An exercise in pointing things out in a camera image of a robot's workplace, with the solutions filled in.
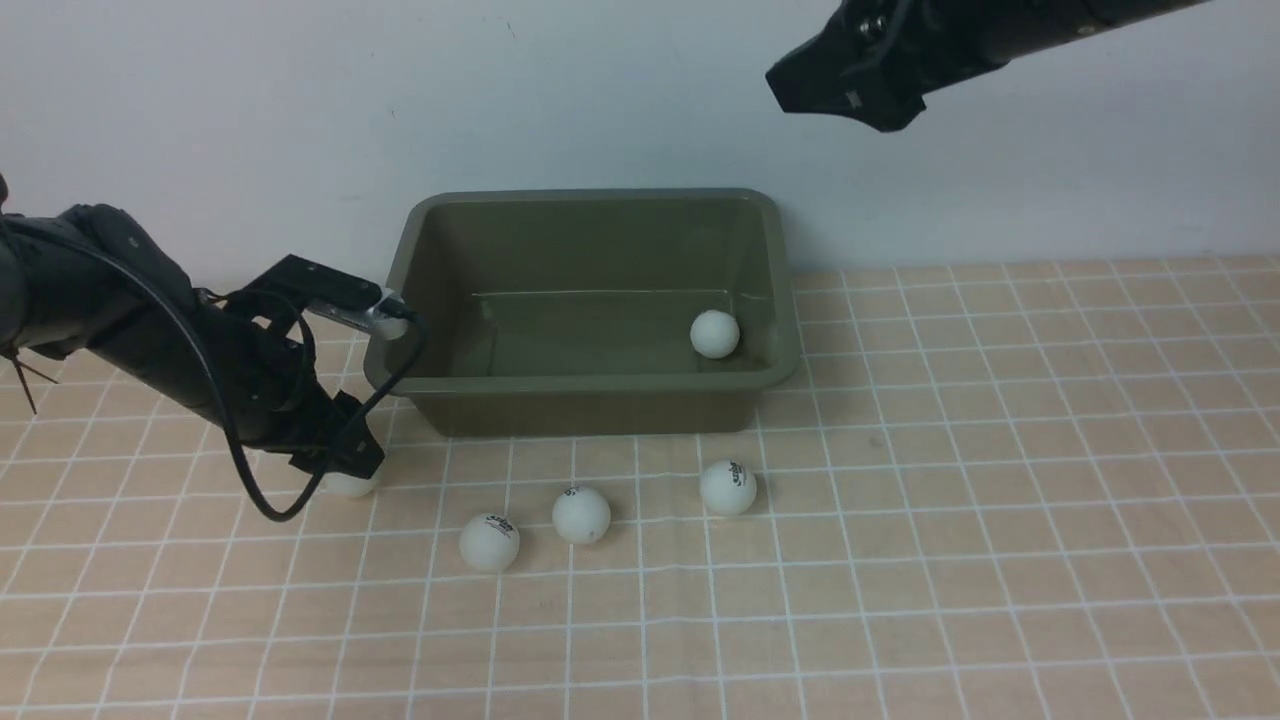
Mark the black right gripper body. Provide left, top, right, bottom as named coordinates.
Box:
left=835, top=1, right=1007, bottom=133

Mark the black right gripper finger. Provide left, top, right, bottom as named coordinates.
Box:
left=765, top=26, right=865, bottom=122

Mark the olive green plastic bin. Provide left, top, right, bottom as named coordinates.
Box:
left=387, top=188, right=801, bottom=438

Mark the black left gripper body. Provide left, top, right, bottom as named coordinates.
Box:
left=150, top=300, right=332, bottom=451

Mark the white ping-pong ball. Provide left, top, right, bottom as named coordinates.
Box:
left=460, top=514, right=521, bottom=574
left=552, top=486, right=612, bottom=544
left=320, top=471, right=381, bottom=498
left=699, top=460, right=759, bottom=518
left=689, top=309, right=741, bottom=360

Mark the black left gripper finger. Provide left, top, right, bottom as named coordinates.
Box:
left=291, top=392, right=385, bottom=479

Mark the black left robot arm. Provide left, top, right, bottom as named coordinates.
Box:
left=3, top=204, right=384, bottom=479

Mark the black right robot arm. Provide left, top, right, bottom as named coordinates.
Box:
left=765, top=1, right=1193, bottom=133

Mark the black camera cable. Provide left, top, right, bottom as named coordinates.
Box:
left=0, top=215, right=431, bottom=524

